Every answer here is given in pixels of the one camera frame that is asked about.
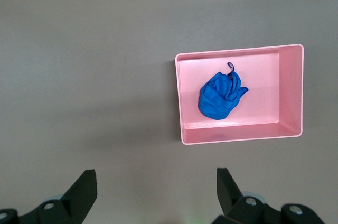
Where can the blue cloth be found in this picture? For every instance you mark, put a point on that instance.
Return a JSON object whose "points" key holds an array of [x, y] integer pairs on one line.
{"points": [[216, 100]]}

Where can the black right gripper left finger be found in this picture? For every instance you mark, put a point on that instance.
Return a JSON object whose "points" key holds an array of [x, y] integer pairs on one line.
{"points": [[66, 208]]}

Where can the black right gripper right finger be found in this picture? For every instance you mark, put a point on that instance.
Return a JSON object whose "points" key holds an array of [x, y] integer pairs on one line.
{"points": [[245, 210]]}

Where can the pink plastic box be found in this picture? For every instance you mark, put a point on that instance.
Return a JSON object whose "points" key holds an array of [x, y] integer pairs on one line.
{"points": [[264, 89]]}

